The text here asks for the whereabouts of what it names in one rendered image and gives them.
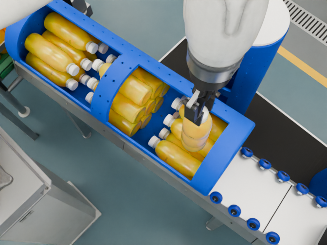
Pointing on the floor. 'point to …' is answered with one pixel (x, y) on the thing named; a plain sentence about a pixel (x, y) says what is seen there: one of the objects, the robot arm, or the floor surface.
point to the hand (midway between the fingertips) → (201, 109)
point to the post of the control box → (17, 122)
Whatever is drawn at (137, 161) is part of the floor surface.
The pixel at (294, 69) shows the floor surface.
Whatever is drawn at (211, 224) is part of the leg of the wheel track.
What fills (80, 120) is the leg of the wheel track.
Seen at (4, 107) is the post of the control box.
